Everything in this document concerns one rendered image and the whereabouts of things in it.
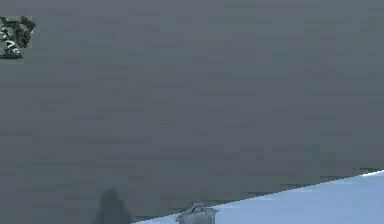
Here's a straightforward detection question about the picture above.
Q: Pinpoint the white purse with straps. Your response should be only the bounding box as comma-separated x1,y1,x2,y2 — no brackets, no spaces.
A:
175,201,220,224

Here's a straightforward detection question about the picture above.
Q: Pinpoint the dark green house plant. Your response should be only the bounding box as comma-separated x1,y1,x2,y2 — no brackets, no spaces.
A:
0,15,37,61

